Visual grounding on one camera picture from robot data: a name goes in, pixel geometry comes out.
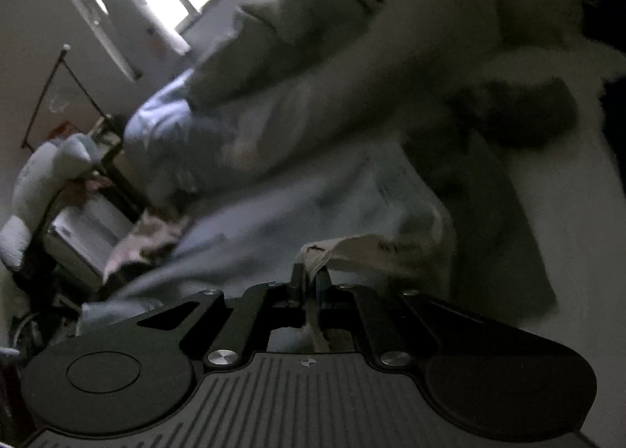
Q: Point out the grey-green shirt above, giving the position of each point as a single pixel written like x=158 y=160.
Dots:
x=499 y=213

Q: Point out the white box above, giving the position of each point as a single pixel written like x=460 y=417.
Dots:
x=83 y=237

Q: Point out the pink cloth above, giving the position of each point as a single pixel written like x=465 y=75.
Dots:
x=88 y=191

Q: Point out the dark wooden furniture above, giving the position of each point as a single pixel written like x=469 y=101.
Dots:
x=122 y=174

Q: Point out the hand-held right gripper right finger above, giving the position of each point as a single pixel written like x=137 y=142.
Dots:
x=322 y=294

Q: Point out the black clothes rack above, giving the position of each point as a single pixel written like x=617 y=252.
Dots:
x=43 y=99

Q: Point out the grey-green padded duvet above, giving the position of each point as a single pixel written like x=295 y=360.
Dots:
x=283 y=27

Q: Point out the black garment with white trim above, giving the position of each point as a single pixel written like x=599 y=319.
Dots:
x=604 y=5

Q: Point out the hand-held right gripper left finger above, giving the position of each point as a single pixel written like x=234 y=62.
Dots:
x=297 y=289

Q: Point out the clothes hanger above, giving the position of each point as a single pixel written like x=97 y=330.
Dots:
x=58 y=103

